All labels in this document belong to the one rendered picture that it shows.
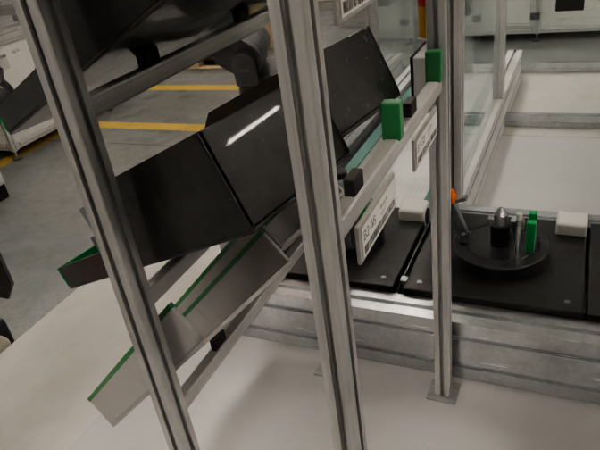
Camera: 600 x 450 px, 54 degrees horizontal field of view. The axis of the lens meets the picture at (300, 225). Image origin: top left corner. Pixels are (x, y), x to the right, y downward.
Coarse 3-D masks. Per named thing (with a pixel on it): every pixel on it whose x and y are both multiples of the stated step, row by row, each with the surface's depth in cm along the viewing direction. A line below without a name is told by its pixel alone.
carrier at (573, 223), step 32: (480, 224) 96; (512, 224) 93; (544, 224) 97; (576, 224) 92; (480, 256) 88; (512, 256) 87; (544, 256) 86; (576, 256) 88; (416, 288) 86; (480, 288) 84; (512, 288) 83; (544, 288) 83; (576, 288) 82
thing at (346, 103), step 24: (336, 48) 53; (360, 48) 56; (336, 72) 52; (360, 72) 55; (384, 72) 58; (240, 96) 53; (336, 96) 51; (360, 96) 54; (384, 96) 57; (216, 120) 57; (336, 120) 51; (360, 120) 54
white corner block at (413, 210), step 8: (408, 200) 106; (416, 200) 105; (424, 200) 105; (400, 208) 104; (408, 208) 103; (416, 208) 103; (424, 208) 103; (400, 216) 104; (408, 216) 103; (416, 216) 103; (424, 216) 103; (424, 224) 103
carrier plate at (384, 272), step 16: (400, 224) 103; (416, 224) 102; (384, 240) 99; (400, 240) 98; (416, 240) 99; (304, 256) 98; (368, 256) 95; (384, 256) 95; (400, 256) 94; (288, 272) 95; (304, 272) 94; (352, 272) 92; (368, 272) 91; (384, 272) 91; (400, 272) 91; (368, 288) 90; (384, 288) 88
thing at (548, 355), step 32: (288, 288) 92; (352, 288) 90; (256, 320) 96; (288, 320) 93; (384, 320) 85; (416, 320) 83; (480, 320) 80; (512, 320) 80; (544, 320) 78; (576, 320) 78; (384, 352) 89; (416, 352) 86; (480, 352) 81; (512, 352) 79; (544, 352) 77; (576, 352) 75; (512, 384) 82; (544, 384) 80; (576, 384) 78
